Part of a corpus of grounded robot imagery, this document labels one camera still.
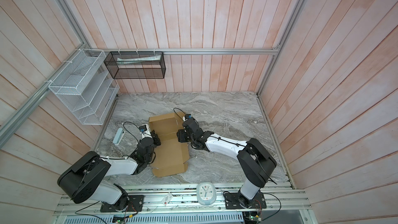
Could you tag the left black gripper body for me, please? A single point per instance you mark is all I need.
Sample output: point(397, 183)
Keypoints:
point(156, 142)

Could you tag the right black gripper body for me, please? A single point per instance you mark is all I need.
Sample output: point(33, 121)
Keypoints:
point(192, 140)

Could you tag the brown cardboard box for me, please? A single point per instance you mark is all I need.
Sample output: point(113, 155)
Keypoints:
point(171, 156)

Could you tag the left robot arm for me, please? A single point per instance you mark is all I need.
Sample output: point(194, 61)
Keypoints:
point(84, 180)

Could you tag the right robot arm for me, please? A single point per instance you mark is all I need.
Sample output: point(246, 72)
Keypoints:
point(255, 160)

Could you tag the light blue small device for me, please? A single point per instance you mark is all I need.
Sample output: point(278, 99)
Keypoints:
point(118, 136)

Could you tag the white paper tag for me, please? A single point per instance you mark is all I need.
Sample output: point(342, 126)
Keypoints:
point(167, 198)

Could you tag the white round clock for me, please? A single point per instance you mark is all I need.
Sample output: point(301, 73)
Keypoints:
point(206, 193)

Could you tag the paper in black basket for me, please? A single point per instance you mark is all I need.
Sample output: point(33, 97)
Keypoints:
point(152, 60)

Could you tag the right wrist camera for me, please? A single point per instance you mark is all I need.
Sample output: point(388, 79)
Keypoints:
point(188, 117)

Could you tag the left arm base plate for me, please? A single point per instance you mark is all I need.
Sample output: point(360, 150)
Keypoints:
point(130, 203)

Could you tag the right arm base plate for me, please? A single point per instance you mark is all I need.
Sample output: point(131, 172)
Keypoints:
point(238, 201)

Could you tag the black wire mesh basket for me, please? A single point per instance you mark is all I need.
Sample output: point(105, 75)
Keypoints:
point(157, 71)

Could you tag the white wire mesh shelf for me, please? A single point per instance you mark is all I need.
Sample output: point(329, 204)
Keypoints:
point(86, 91)

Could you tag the aluminium rail front frame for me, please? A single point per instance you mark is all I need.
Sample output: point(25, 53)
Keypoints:
point(283, 205)

